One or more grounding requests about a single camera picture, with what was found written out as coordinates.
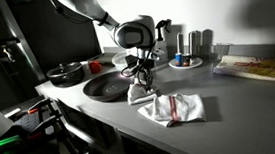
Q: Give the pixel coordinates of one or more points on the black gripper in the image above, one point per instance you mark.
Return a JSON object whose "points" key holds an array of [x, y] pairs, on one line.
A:
{"points": [[146, 64]]}

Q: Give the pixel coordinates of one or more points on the white towel red stripe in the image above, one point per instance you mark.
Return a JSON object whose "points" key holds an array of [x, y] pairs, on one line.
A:
{"points": [[137, 95], [187, 109]]}

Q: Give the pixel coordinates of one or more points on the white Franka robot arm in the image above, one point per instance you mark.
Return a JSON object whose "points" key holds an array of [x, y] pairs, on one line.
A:
{"points": [[133, 33]]}

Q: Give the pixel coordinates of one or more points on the dark frying pan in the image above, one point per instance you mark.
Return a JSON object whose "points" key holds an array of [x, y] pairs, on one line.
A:
{"points": [[103, 88]]}

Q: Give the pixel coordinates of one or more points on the clear plastic container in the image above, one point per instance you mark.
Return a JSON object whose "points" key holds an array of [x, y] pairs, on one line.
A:
{"points": [[120, 60]]}

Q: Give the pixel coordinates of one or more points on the spray bottle black head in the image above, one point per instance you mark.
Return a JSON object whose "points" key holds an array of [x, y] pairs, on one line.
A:
{"points": [[161, 48]]}

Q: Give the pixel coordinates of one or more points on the small blue can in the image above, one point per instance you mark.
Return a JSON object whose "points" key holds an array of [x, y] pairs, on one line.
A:
{"points": [[178, 59]]}

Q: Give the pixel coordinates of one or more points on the small dark can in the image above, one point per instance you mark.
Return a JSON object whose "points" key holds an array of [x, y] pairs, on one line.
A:
{"points": [[186, 59]]}

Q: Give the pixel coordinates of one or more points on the metal cylinder shaker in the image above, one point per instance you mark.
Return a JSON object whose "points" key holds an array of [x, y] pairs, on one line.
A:
{"points": [[193, 43], [180, 43]]}

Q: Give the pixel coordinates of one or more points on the red cup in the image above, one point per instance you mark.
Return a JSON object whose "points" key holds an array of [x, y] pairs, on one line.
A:
{"points": [[95, 67]]}

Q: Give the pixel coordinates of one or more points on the small white plate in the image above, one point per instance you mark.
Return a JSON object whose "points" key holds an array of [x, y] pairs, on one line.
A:
{"points": [[196, 62]]}

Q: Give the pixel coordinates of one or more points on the black cooking pot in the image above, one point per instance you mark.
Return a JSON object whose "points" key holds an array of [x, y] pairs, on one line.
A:
{"points": [[66, 80]]}

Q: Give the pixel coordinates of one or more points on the glass lid black knob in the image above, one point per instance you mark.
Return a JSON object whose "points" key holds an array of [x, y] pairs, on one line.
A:
{"points": [[64, 69]]}

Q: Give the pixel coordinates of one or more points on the clear drinking glass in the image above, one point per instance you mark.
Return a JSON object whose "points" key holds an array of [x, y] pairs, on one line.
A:
{"points": [[224, 50]]}

